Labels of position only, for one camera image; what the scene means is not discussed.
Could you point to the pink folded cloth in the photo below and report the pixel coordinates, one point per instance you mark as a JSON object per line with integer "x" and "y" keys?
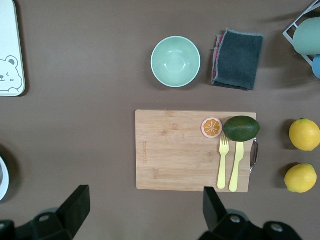
{"x": 217, "y": 43}

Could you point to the dark grey folded cloth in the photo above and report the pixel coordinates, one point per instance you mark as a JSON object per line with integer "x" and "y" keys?
{"x": 240, "y": 60}

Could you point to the yellow lemon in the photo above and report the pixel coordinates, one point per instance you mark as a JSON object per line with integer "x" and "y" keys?
{"x": 300, "y": 178}
{"x": 305, "y": 135}

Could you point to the dark green avocado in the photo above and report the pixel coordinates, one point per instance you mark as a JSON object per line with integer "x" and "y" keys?
{"x": 241, "y": 128}

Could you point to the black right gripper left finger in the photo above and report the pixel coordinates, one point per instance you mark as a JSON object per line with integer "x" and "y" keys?
{"x": 62, "y": 220}

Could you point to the yellow plastic knife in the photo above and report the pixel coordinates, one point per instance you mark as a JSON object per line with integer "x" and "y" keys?
{"x": 236, "y": 170}

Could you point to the light blue cup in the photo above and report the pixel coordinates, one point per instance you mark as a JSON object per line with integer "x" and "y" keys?
{"x": 317, "y": 66}

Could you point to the pale green bowl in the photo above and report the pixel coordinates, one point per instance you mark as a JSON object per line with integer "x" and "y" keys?
{"x": 175, "y": 62}

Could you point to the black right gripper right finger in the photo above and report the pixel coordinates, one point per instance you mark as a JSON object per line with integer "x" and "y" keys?
{"x": 225, "y": 225}

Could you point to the bamboo cutting board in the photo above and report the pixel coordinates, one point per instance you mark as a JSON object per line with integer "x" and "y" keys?
{"x": 175, "y": 150}

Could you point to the round white plate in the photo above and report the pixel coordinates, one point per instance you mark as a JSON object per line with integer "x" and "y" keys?
{"x": 6, "y": 185}

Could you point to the pale green cup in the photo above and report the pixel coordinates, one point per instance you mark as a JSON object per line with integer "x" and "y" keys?
{"x": 308, "y": 35}

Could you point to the orange fruit slice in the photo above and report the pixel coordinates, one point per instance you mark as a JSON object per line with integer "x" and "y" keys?
{"x": 211, "y": 127}

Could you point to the cream bear print tray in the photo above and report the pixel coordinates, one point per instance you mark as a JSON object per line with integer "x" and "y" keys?
{"x": 10, "y": 37}

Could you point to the yellow plastic fork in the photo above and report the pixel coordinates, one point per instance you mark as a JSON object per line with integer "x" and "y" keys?
{"x": 223, "y": 165}

